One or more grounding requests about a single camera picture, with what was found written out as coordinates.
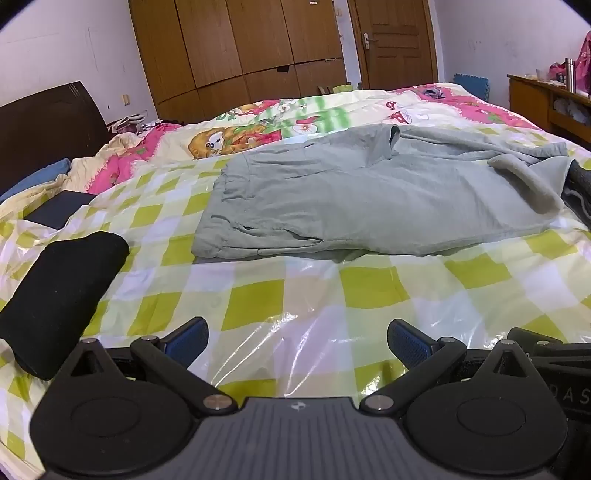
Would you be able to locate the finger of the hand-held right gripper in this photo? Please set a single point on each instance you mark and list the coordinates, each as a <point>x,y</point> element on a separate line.
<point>531,337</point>

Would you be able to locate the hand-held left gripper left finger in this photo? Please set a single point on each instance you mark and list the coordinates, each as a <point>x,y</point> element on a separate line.
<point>191,340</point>

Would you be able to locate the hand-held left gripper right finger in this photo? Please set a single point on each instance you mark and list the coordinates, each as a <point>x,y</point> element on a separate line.
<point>408,344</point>

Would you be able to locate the gray pants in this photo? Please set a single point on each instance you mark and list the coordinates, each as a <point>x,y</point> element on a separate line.
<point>369,194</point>

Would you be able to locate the black folded pants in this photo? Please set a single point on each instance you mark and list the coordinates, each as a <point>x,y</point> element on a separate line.
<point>60,295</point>

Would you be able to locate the green checkered plastic sheet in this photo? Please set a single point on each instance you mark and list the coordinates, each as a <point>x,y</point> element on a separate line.
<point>286,300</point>

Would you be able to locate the dark cloth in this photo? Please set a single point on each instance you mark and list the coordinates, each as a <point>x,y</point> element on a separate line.
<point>581,189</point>

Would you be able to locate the cartoon printed quilt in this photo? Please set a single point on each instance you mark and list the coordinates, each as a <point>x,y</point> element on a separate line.
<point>258,134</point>

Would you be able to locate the pile of patterned clothes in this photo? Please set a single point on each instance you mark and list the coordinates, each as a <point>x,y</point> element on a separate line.
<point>131,124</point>

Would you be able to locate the blue pillow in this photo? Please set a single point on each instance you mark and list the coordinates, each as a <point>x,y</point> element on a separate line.
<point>37,177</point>

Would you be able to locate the wooden side desk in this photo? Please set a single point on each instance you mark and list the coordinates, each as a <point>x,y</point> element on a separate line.
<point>531,99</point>

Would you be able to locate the blue foam mat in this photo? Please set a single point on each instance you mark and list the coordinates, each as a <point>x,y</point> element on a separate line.
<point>471,85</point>

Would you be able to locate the dark wooden headboard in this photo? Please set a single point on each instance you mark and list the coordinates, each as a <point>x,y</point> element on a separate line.
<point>46,124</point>

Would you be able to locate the metal bottle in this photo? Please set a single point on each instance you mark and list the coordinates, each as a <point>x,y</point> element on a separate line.
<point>570,76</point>

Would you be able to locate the green cloth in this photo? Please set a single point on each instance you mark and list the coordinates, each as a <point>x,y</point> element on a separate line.
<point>344,87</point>

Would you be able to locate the pink cloth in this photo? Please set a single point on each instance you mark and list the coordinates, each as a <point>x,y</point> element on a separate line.
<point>585,60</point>

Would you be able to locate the brown wooden wardrobe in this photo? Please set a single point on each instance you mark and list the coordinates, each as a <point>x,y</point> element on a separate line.
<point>231,46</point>

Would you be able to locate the brown wooden door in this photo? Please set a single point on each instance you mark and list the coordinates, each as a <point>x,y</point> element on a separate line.
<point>397,41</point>

